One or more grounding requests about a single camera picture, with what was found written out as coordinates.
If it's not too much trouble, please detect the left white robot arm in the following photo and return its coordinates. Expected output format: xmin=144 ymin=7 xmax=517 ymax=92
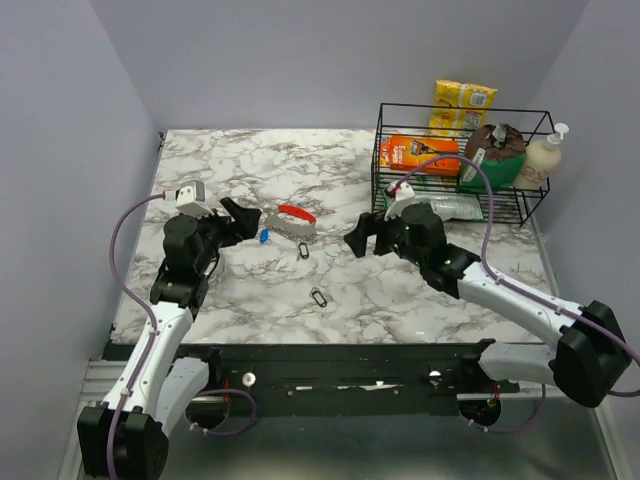
xmin=77 ymin=197 xmax=261 ymax=479

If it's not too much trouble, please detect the orange razor box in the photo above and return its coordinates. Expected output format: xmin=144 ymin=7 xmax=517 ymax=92
xmin=380 ymin=135 xmax=460 ymax=177

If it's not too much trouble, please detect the green white flat pouch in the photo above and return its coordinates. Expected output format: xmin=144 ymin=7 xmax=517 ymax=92
xmin=417 ymin=194 xmax=483 ymax=221

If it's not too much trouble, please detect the aluminium extrusion rail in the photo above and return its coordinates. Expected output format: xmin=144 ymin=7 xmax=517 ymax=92
xmin=81 ymin=360 xmax=126 ymax=401

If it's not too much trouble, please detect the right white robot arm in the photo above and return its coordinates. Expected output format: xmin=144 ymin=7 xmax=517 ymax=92
xmin=344 ymin=204 xmax=637 ymax=408

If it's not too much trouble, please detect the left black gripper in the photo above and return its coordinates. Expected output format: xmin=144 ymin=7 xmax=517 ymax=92
xmin=185 ymin=197 xmax=260 ymax=274

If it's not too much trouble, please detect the brown green bag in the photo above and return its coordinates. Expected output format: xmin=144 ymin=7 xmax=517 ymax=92
xmin=464 ymin=123 xmax=526 ymax=190

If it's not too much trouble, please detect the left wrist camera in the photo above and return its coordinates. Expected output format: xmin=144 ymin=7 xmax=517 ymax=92
xmin=176 ymin=180 xmax=213 ymax=218

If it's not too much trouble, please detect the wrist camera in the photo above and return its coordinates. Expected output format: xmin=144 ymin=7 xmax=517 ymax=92
xmin=384 ymin=182 xmax=416 ymax=221
xmin=176 ymin=180 xmax=213 ymax=218

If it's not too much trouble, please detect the black wire basket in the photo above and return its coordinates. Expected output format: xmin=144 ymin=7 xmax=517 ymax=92
xmin=370 ymin=102 xmax=554 ymax=226

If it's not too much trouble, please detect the yellow snack packet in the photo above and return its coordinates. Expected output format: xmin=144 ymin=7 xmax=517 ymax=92
xmin=428 ymin=79 xmax=498 ymax=138

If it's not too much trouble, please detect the cream lotion pump bottle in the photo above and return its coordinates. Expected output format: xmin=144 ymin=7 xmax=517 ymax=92
xmin=513 ymin=123 xmax=570 ymax=190

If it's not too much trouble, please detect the black mounting base rail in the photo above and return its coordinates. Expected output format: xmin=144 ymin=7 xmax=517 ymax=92
xmin=175 ymin=340 xmax=519 ymax=417

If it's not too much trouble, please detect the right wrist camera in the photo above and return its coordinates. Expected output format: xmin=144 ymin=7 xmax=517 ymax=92
xmin=384 ymin=182 xmax=416 ymax=221

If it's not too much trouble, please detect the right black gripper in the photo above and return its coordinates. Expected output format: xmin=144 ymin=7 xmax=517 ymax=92
xmin=344 ymin=201 xmax=426 ymax=267

